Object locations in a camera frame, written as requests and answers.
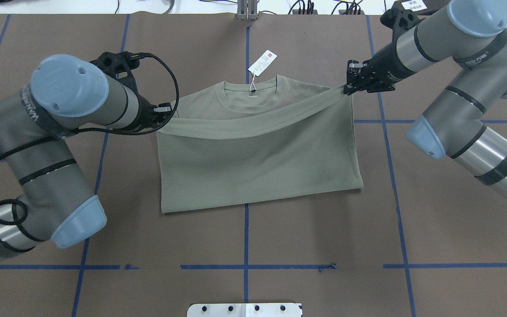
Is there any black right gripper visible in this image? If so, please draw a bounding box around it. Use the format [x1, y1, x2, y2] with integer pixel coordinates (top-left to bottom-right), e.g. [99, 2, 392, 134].
[346, 55, 397, 94]

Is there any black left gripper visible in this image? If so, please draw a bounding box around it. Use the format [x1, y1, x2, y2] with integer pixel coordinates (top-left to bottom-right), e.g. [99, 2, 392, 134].
[137, 103, 173, 130]

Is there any olive green long-sleeve shirt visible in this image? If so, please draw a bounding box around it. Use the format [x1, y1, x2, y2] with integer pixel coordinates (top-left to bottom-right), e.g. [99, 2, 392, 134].
[157, 75, 364, 214]

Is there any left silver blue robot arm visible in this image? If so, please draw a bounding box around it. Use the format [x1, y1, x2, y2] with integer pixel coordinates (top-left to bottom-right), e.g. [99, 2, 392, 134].
[0, 52, 177, 262]

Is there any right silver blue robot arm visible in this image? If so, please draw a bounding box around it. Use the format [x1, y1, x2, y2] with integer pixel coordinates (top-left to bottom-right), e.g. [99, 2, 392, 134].
[343, 0, 507, 198]

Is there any white paper price tag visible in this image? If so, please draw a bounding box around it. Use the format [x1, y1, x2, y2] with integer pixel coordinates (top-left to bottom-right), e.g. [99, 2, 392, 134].
[248, 50, 278, 77]

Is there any silver base mounting plate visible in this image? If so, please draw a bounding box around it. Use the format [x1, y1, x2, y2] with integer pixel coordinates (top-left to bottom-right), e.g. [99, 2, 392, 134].
[187, 302, 303, 317]

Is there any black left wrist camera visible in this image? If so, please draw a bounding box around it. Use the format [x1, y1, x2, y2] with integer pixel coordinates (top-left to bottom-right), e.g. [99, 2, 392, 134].
[90, 52, 146, 81]

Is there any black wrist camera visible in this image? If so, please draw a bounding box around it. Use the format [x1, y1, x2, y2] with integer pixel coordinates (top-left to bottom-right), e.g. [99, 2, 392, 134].
[90, 52, 146, 81]
[380, 3, 423, 32]

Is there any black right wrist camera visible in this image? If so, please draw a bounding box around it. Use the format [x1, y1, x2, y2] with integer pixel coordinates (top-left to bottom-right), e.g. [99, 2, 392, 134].
[380, 3, 423, 32]

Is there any aluminium frame post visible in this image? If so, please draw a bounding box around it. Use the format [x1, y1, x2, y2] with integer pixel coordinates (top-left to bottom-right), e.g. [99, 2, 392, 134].
[236, 0, 259, 21]

